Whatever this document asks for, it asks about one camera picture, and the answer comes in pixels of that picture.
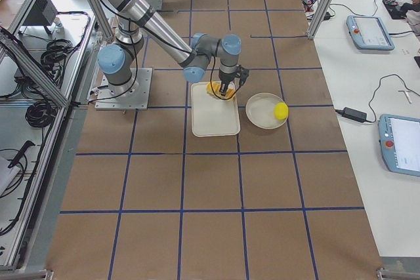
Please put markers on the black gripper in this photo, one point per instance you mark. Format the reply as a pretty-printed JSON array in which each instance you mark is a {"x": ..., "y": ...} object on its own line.
[{"x": 226, "y": 82}]

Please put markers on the sliced orange bread loaf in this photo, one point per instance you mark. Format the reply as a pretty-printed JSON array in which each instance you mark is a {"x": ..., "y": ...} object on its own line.
[{"x": 213, "y": 88}]

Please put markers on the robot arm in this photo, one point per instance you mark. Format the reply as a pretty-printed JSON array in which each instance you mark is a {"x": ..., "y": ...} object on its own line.
[{"x": 195, "y": 59}]

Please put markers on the cream round plate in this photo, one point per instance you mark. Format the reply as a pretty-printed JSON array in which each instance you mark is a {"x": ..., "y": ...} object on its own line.
[{"x": 260, "y": 110}]

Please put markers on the cream rectangular tray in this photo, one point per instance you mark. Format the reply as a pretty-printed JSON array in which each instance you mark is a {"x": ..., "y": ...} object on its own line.
[{"x": 212, "y": 116}]

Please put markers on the yellow lemon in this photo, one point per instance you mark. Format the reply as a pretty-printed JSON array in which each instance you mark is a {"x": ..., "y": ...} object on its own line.
[{"x": 281, "y": 111}]

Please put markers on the black laptop power brick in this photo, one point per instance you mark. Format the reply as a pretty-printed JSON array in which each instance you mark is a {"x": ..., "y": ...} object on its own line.
[{"x": 354, "y": 115}]

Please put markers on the teach pendant far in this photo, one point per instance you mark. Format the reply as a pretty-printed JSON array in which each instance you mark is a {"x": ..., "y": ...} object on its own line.
[{"x": 369, "y": 33}]

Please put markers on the teach pendant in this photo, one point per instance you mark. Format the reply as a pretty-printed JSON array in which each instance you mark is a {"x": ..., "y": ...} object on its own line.
[
  {"x": 399, "y": 143},
  {"x": 369, "y": 33}
]

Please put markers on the teach pendant near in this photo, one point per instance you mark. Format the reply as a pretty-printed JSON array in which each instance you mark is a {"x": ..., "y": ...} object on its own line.
[{"x": 399, "y": 143}]

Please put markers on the aluminium frame post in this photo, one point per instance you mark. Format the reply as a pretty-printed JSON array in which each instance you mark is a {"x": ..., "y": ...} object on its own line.
[{"x": 323, "y": 1}]

